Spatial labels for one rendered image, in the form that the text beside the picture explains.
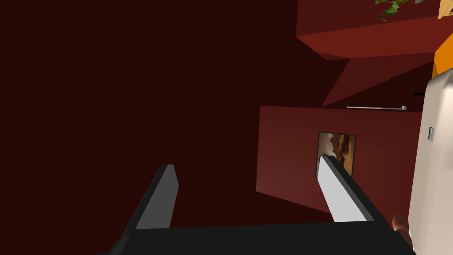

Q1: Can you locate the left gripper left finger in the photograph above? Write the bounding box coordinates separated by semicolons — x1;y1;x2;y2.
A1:
124;164;180;230

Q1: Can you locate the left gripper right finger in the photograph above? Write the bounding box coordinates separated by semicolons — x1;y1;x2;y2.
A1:
316;155;375;223

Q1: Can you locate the copper round door knob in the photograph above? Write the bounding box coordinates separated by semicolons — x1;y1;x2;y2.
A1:
392;214;413;248

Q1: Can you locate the grey metal bar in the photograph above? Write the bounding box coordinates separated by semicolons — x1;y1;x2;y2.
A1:
346;105;407;111

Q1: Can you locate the cream white door leaf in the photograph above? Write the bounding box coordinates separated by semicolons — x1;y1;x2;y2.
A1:
407;69;453;255

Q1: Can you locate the green leafy plant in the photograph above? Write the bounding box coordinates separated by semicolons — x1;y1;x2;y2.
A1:
374;0;411;23

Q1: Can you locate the brown framed wall picture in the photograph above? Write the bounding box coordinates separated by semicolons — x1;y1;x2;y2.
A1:
315;131;357;178

